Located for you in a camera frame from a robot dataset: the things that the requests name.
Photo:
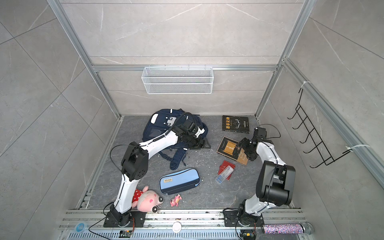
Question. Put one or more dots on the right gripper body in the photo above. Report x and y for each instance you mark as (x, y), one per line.
(246, 144)

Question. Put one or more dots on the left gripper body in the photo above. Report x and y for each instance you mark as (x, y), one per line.
(193, 140)

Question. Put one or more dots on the brown black book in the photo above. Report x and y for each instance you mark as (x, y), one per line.
(228, 148)

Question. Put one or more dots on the navy blue student backpack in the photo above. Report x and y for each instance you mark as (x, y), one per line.
(168, 121)

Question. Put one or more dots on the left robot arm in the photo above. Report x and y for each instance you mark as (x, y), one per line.
(135, 165)

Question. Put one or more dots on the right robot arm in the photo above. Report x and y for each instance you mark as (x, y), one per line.
(275, 184)

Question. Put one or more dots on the black book gold title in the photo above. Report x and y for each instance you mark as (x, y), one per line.
(235, 124)

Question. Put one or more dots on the red card box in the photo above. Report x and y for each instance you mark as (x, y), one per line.
(224, 165)

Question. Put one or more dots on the blue pencil case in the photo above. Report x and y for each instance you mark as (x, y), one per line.
(180, 181)

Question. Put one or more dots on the small pink toy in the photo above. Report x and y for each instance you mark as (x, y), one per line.
(175, 201)

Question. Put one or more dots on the pink pig plush toy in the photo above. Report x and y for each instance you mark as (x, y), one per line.
(146, 201)

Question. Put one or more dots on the white round cap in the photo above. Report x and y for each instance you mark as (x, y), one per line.
(177, 227)

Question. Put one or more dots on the glitter purple tube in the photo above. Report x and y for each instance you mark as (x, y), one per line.
(289, 229)

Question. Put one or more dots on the blue tape roll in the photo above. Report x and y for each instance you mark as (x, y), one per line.
(81, 227)

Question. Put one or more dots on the white wire mesh basket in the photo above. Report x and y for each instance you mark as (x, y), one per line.
(178, 80)

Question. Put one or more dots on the black wire hook rack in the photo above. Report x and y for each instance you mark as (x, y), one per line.
(315, 137)

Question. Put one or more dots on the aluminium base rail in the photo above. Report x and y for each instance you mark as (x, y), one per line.
(208, 224)

